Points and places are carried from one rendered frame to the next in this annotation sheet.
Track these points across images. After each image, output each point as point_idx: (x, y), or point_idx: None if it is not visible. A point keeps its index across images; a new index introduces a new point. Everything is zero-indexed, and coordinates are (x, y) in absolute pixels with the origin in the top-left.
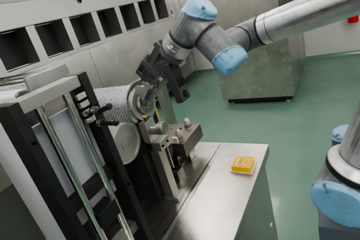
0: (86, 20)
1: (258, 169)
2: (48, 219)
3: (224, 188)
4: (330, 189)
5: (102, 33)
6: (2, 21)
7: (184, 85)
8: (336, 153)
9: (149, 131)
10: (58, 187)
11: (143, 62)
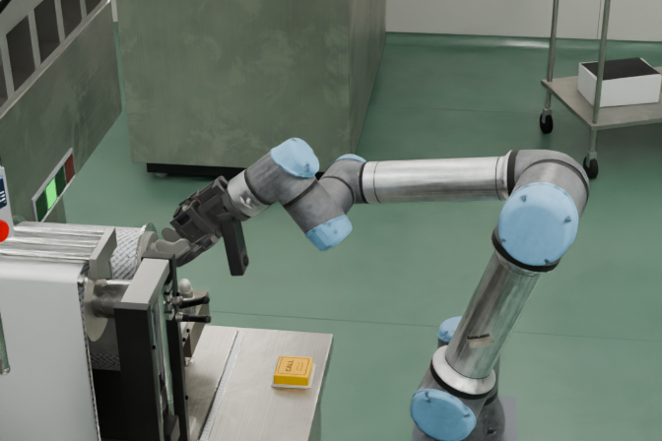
0: None
1: (320, 379)
2: None
3: (267, 412)
4: (432, 398)
5: (10, 82)
6: None
7: (243, 248)
8: (441, 357)
9: None
10: (158, 396)
11: (190, 212)
